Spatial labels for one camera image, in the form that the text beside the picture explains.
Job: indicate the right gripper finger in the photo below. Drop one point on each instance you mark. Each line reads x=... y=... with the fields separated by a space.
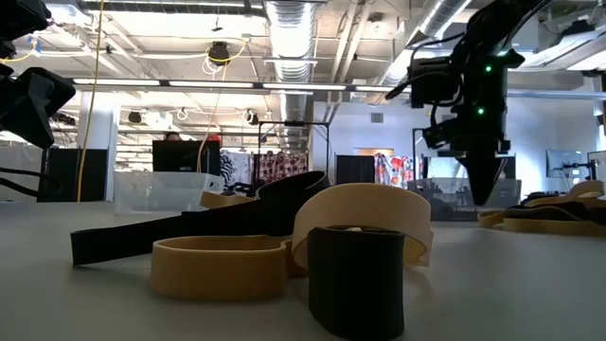
x=483 y=175

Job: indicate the large tan rubber band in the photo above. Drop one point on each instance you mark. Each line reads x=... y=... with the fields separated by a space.
x=360 y=206

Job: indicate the long black rubber band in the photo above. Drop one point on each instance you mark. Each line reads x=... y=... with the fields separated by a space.
x=142 y=234

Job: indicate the short wide black rubber band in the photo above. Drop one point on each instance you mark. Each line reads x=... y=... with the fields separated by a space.
x=355 y=284

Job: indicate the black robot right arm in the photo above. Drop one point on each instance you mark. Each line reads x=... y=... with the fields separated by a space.
x=492 y=38

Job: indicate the grey mesh basket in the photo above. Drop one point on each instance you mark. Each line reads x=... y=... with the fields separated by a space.
x=426 y=199

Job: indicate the black partition panel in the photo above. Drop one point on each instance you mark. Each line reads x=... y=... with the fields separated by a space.
x=61 y=175

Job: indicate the colourful patterned cloth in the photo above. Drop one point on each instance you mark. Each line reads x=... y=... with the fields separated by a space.
x=393 y=170

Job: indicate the black curtain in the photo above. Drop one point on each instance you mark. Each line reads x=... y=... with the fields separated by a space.
x=355 y=169

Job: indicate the person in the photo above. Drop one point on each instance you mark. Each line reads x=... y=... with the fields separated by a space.
x=172 y=137
x=214 y=138

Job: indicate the black monitor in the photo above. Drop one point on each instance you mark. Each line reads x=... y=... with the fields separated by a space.
x=180 y=156

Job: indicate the clear plastic bin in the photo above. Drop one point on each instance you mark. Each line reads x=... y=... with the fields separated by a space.
x=161 y=194

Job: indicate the long ceiling light bar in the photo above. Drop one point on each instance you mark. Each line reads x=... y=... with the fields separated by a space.
x=213 y=84

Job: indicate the black clothes rack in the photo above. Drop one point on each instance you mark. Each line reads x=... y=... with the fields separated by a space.
x=293 y=123

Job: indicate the red patterned cloth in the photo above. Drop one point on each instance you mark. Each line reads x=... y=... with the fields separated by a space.
x=284 y=163

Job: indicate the black and white cloth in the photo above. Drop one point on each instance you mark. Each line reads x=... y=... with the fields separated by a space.
x=237 y=166

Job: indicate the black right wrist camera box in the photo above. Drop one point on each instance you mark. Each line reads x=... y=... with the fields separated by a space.
x=431 y=80

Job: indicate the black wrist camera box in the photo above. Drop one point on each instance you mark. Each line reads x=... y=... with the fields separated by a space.
x=431 y=80
x=21 y=16

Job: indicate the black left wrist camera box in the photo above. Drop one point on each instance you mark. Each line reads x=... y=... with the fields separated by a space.
x=21 y=16

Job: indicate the grey wall vent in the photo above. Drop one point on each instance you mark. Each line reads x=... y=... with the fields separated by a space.
x=377 y=118

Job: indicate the silver air duct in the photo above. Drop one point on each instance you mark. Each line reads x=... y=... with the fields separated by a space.
x=438 y=21
x=289 y=38

